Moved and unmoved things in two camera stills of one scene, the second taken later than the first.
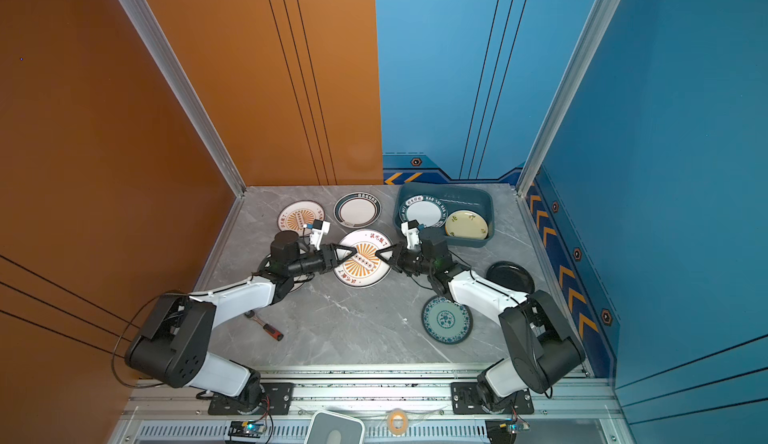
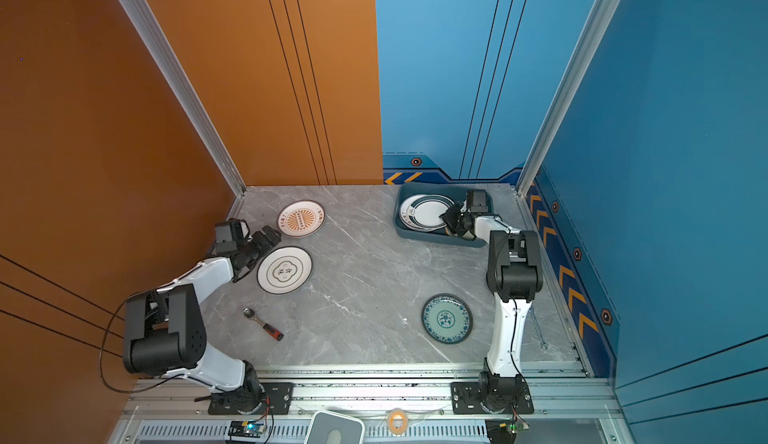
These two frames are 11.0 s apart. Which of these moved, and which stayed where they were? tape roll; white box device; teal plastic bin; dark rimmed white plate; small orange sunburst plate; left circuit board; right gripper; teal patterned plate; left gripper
Moved: left gripper; right gripper; dark rimmed white plate
Stayed: tape roll; teal plastic bin; left circuit board; small orange sunburst plate; teal patterned plate; white box device
